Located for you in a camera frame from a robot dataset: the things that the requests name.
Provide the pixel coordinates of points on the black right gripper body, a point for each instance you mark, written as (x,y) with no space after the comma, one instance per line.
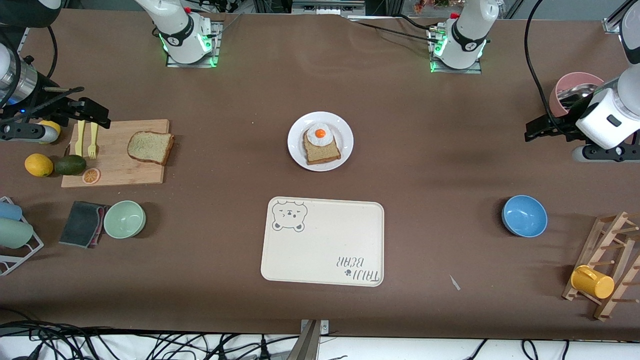
(46,106)

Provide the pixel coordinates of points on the yellow mug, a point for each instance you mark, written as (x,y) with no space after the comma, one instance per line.
(595,284)

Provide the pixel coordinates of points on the yellow plastic knife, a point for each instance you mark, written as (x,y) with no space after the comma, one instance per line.
(80,142)

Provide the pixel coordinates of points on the white round plate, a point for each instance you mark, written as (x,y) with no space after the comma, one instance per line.
(297,145)

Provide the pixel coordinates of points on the wooden drying rack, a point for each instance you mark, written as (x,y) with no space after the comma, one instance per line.
(595,250)

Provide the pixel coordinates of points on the wooden cutting board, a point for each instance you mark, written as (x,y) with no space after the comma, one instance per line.
(120,172)

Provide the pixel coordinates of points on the orange slice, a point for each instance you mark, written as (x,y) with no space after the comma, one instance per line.
(91,176)

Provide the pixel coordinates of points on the mint green bowl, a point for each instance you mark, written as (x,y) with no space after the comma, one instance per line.
(125,220)

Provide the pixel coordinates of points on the fried egg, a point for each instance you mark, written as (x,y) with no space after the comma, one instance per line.
(320,133)

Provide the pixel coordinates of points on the yellow lemon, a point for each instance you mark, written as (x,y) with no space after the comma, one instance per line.
(39,165)
(54,125)

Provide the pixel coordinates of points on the yellow plastic fork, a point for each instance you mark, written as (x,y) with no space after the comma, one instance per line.
(93,145)

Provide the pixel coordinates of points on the grey metal frame box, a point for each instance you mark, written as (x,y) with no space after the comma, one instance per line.
(327,7)

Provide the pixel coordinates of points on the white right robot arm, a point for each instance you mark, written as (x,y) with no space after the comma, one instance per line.
(182,42)

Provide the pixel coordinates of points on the aluminium frame rail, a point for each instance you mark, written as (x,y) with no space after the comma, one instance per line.
(615,22)
(24,42)

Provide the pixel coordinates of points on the blue bowl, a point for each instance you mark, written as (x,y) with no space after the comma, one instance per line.
(525,216)

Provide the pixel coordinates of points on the metal spoon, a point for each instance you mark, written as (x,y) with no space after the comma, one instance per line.
(580,91)

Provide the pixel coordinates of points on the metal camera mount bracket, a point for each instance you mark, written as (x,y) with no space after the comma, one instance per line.
(310,345)

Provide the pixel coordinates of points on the light blue cup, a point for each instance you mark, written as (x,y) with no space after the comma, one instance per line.
(10,211)

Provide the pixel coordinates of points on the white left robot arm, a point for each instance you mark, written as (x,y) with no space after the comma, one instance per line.
(467,30)

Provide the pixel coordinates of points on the green avocado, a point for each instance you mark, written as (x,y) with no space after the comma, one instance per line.
(70,165)

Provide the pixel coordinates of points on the cream bear print tray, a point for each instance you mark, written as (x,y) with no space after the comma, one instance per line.
(325,240)

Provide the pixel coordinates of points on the artificial flowers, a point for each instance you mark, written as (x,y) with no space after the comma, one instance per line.
(425,5)

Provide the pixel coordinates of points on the brown bread slice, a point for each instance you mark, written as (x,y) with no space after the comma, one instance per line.
(150,147)
(322,152)

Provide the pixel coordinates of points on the small paper scrap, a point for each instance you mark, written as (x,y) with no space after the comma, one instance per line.
(455,283)

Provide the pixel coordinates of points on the pink bowl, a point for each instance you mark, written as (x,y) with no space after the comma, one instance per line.
(575,80)

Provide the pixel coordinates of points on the grey folded cloth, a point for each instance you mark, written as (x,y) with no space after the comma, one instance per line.
(80,225)

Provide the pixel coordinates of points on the pale green cup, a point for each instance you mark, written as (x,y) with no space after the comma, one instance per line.
(15,233)

